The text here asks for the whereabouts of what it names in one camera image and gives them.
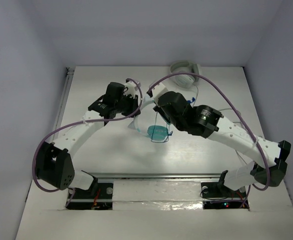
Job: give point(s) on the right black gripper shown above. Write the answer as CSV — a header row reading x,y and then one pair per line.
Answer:
x,y
158,109

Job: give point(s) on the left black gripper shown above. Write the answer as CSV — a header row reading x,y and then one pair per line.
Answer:
x,y
132,104

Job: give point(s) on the teal cat-ear headphones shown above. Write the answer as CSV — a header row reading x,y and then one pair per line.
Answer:
x,y
146,123

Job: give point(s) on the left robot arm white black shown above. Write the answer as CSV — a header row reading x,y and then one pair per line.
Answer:
x,y
52,161

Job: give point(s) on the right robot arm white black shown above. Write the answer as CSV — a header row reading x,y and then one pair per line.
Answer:
x,y
268,164

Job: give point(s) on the white foam cover panel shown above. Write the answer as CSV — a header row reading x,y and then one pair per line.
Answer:
x,y
158,195

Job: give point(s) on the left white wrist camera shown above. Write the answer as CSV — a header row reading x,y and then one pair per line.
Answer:
x,y
131,88

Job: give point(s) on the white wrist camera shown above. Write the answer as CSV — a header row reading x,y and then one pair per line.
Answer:
x,y
131,88
156,92

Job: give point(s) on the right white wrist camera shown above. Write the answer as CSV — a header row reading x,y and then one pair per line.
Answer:
x,y
156,92

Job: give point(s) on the left aluminium side rail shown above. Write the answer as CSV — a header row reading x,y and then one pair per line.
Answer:
x,y
64,96

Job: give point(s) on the aluminium mounting rail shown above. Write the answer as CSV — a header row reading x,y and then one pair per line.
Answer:
x,y
140,176

